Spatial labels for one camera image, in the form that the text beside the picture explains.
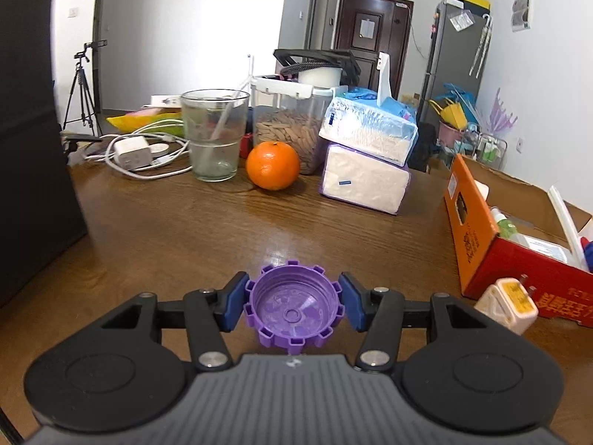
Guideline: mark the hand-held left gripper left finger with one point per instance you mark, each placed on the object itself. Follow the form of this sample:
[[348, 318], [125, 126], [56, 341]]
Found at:
[[234, 307]]

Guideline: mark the black camera tripod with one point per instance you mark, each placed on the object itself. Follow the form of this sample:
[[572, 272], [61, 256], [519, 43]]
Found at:
[[81, 88]]

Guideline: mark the white round tub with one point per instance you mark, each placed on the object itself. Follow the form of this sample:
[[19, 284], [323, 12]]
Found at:
[[319, 75]]

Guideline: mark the green spray bottle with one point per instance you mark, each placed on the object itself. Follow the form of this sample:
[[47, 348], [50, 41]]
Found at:
[[506, 227]]

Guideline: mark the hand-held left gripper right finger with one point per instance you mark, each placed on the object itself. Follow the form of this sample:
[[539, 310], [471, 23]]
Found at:
[[352, 305]]

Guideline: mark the red small object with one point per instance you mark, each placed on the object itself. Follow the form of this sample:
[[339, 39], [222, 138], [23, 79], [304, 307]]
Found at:
[[246, 146]]

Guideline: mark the purple plastic hangers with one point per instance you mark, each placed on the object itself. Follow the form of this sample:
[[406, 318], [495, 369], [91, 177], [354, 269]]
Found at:
[[502, 113]]

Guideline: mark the white folded umbrella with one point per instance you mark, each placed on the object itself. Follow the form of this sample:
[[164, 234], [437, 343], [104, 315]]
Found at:
[[482, 46]]

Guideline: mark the large dark panel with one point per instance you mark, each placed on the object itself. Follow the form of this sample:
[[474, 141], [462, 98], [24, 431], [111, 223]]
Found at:
[[32, 125]]

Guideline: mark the white flat box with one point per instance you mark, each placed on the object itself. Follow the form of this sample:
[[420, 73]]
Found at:
[[166, 101]]

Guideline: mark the white wall socket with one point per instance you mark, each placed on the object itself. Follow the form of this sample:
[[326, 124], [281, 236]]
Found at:
[[519, 144]]

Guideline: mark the white thin rod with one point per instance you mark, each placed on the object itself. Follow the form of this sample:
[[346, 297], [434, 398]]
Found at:
[[250, 67]]

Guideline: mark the clear drinking glass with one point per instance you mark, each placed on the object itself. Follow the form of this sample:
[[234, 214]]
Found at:
[[213, 157]]

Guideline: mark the grey refrigerator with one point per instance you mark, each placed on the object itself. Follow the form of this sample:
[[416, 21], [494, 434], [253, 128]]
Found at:
[[454, 65]]

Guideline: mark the purple tissue pack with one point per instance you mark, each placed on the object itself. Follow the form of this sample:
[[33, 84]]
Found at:
[[361, 185]]

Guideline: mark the purple ridged bottle cap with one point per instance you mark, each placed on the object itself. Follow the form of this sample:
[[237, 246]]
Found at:
[[292, 308]]

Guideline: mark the white plug adapter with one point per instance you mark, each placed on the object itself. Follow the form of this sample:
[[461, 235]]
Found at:
[[505, 306]]

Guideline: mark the white wall panel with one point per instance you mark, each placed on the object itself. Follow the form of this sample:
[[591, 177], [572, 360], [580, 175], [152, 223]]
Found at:
[[521, 11]]

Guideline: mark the pink plastic bucket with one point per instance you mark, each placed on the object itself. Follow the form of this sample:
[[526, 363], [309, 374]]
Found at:
[[449, 134]]

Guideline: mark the clear food container white lid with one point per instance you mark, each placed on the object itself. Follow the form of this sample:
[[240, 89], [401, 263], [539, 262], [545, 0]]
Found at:
[[287, 130]]

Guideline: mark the white round charging puck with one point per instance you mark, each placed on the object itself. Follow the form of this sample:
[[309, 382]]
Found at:
[[160, 149]]

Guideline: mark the white lint brush red pad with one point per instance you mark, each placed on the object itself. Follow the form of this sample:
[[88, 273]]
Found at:
[[567, 222]]

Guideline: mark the orange and white cardboard box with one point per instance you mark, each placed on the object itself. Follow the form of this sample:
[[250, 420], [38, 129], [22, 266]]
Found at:
[[477, 250]]

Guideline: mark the blue tissue pack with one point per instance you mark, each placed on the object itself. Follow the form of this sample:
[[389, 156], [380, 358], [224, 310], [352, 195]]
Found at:
[[366, 125]]

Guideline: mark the orange fruit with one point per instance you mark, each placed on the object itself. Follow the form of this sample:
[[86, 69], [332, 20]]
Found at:
[[272, 165]]

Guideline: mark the yellow plastic bag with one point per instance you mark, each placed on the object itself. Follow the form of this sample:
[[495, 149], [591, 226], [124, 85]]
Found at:
[[451, 113]]

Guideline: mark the yellow snack bag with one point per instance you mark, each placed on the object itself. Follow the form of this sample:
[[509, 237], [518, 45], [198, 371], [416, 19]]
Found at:
[[139, 120]]

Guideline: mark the black folding chair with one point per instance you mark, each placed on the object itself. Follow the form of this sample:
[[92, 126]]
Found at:
[[421, 148]]

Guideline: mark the dark brown door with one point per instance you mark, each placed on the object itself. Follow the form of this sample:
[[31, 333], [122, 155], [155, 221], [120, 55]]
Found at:
[[370, 55]]

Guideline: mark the clear drinking straw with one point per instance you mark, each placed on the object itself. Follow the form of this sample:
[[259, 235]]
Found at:
[[227, 113]]

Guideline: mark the white power charger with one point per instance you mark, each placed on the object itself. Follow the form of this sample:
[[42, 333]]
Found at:
[[133, 152]]

